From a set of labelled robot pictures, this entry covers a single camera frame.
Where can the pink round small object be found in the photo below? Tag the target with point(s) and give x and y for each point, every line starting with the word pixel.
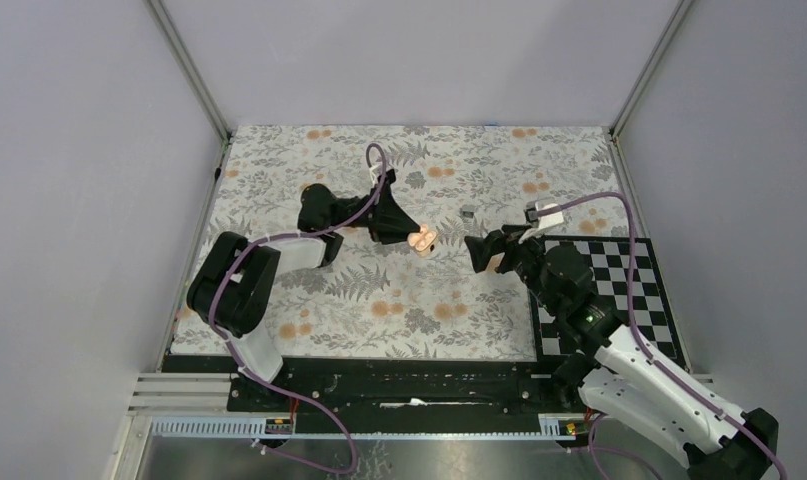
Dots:
pixel 423 242

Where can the floral patterned table mat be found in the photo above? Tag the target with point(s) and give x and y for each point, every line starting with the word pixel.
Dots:
pixel 386 301

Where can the left aluminium frame post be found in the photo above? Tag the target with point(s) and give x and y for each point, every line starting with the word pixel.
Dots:
pixel 182 56

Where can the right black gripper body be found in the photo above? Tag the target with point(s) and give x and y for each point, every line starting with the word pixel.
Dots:
pixel 525 257

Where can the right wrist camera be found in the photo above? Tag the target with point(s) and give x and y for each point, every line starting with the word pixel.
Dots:
pixel 541 216

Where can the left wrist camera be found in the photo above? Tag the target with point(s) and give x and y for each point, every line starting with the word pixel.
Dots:
pixel 378 174

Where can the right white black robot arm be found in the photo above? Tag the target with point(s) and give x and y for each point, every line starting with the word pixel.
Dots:
pixel 619 372

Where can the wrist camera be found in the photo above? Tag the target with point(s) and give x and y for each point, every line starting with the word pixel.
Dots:
pixel 541 216
pixel 378 174

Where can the aluminium frame post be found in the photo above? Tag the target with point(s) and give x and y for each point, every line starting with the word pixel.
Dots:
pixel 182 56
pixel 663 43

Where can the small grey metal block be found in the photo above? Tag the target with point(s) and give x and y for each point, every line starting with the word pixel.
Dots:
pixel 467 212

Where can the black white checkerboard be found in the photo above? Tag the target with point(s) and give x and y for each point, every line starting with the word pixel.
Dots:
pixel 608 258

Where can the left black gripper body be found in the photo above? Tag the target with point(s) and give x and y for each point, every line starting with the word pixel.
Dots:
pixel 374 218

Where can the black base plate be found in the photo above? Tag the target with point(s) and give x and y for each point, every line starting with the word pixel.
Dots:
pixel 398 396

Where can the right aluminium frame post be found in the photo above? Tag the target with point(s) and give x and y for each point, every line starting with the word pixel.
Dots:
pixel 663 43

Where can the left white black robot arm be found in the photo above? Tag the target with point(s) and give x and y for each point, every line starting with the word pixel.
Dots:
pixel 231 290

